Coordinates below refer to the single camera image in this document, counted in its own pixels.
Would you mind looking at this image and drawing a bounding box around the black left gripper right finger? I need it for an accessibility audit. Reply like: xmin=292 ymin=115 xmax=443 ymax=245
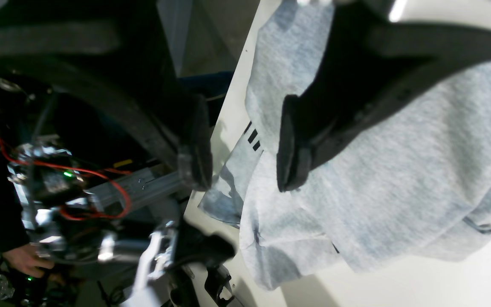
xmin=277 ymin=4 xmax=491 ymax=192

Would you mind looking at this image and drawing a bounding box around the person's hand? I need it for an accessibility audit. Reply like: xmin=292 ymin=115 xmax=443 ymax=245
xmin=3 ymin=243 xmax=55 ymax=278

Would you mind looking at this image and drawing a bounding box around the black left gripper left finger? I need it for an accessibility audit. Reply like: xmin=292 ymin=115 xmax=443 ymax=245
xmin=0 ymin=19 xmax=212 ymax=191

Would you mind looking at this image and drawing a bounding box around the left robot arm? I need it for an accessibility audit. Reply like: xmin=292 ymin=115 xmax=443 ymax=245
xmin=0 ymin=0 xmax=236 ymax=307

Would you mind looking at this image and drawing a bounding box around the grey T-shirt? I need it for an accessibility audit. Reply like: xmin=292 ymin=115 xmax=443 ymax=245
xmin=199 ymin=0 xmax=491 ymax=291

